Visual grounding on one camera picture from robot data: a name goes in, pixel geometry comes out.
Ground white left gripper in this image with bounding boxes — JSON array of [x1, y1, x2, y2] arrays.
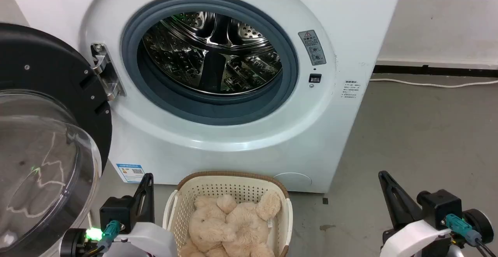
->
[[104, 173, 178, 257]]

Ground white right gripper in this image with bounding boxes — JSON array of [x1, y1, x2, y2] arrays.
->
[[378, 171, 452, 257]]

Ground white front-load washing machine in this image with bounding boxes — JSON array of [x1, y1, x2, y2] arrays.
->
[[3, 0, 406, 194]]

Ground blue and white QR sticker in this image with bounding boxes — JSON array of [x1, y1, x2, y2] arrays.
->
[[116, 164, 146, 183]]

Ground beige plush teddy bear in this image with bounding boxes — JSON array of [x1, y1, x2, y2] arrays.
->
[[223, 190, 282, 257], [180, 194, 238, 257]]

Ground white laundry basket brown rim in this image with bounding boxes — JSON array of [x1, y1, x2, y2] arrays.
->
[[163, 171, 293, 257]]

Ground round white filter cover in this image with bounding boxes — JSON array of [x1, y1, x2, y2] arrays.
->
[[273, 173, 312, 191]]

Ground grey rubber door gasket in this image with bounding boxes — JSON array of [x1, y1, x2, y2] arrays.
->
[[121, 0, 299, 126]]

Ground black washer door glass bowl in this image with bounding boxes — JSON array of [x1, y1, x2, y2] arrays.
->
[[0, 23, 113, 257]]

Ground small white text label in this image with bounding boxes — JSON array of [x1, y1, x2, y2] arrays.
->
[[341, 80, 362, 100]]

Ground chrome washer door hinge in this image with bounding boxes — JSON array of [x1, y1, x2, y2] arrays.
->
[[91, 43, 126, 101]]

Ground black baseboard strip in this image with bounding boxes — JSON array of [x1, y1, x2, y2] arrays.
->
[[373, 65, 498, 78]]

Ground stainless steel washer drum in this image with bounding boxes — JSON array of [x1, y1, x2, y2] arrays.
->
[[142, 11, 282, 96]]

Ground grey warning sticker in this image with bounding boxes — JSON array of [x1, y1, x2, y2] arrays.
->
[[298, 30, 326, 66]]

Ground teal plug left gripper cable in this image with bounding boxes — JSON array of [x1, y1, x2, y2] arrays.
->
[[80, 220, 122, 257]]

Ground teal plug gripper cable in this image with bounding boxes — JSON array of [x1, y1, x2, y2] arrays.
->
[[444, 213, 498, 257], [80, 220, 122, 257]]

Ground teal plug right gripper cable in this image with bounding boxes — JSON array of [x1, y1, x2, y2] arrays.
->
[[444, 213, 498, 257]]

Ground white power cable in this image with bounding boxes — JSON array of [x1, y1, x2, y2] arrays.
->
[[370, 78, 498, 89]]

